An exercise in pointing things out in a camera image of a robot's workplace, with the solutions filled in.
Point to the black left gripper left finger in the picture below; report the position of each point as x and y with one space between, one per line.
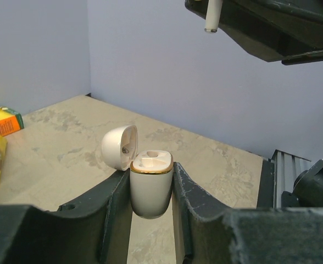
92 228

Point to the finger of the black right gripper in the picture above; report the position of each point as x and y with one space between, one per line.
274 30
309 57

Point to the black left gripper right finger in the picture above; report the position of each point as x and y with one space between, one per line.
207 231

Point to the white stem earbud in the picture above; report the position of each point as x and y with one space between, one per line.
213 15

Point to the beige earbud case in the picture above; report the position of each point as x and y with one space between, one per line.
150 171

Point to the orange juice carton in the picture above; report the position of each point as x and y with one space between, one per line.
10 121

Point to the aluminium frame rail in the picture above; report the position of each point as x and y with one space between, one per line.
278 174

